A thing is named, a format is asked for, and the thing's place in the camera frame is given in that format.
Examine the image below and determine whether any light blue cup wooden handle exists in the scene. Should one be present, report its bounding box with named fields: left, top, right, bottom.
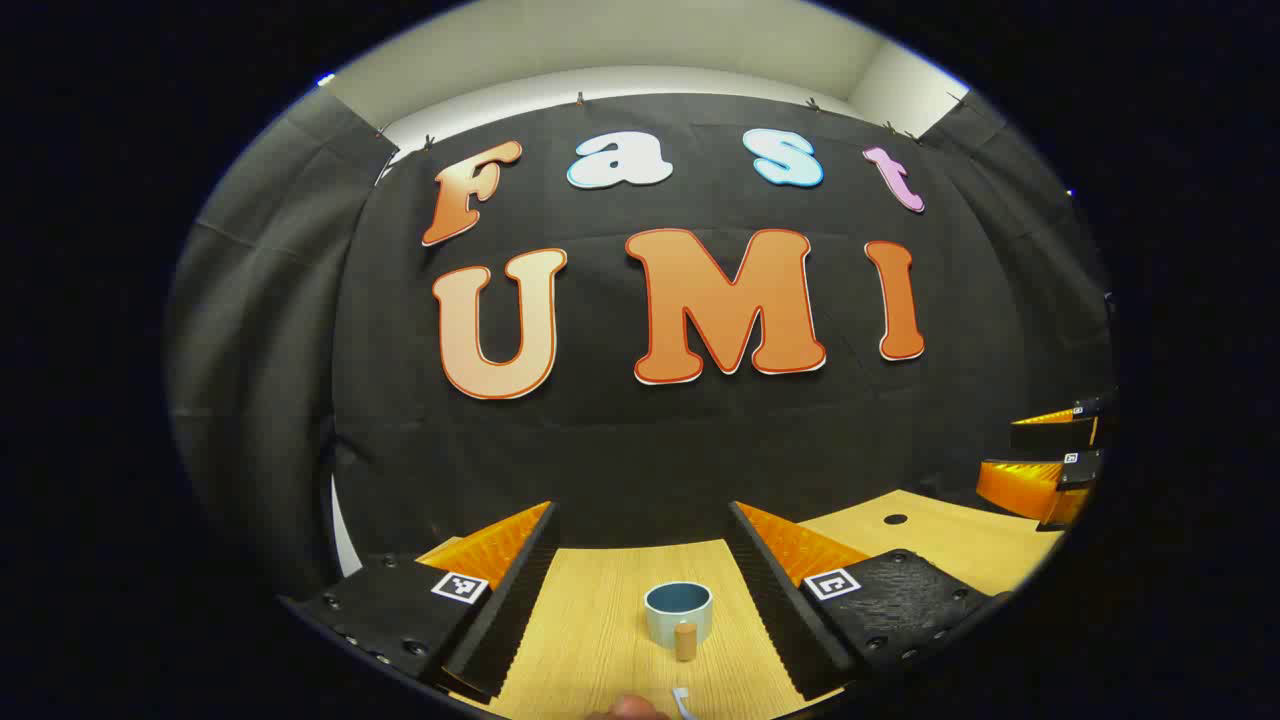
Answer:
left=644, top=581, right=714, bottom=662

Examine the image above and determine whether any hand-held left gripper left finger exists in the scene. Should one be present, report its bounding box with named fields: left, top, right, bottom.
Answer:
left=283, top=500, right=561, bottom=701

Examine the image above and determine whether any wooden desktop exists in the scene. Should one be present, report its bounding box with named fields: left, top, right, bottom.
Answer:
left=415, top=490, right=1067, bottom=720

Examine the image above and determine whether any white board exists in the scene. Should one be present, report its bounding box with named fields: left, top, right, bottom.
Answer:
left=330, top=480, right=364, bottom=579

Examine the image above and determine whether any black backdrop cloth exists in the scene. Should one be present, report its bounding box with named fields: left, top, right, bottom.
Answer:
left=165, top=88, right=1117, bottom=601

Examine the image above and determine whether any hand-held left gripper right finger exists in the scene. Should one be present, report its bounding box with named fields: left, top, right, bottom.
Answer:
left=727, top=500, right=1011, bottom=701

